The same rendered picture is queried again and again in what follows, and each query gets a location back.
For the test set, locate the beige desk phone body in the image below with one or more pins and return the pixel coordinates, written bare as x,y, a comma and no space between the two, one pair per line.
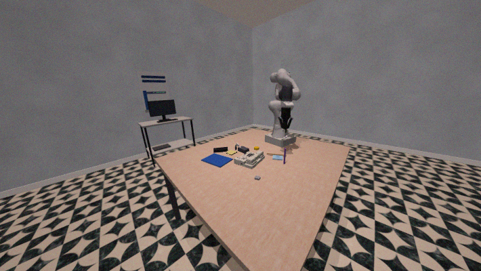
242,160

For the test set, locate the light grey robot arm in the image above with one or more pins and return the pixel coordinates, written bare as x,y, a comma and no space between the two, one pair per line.
285,92

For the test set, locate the beige telephone handset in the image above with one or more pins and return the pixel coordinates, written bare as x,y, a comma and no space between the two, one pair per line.
253,158

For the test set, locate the light blue sticky note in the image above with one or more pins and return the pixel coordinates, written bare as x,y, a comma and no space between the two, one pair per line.
277,157

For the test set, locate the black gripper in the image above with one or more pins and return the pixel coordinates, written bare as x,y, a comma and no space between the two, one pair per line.
284,123

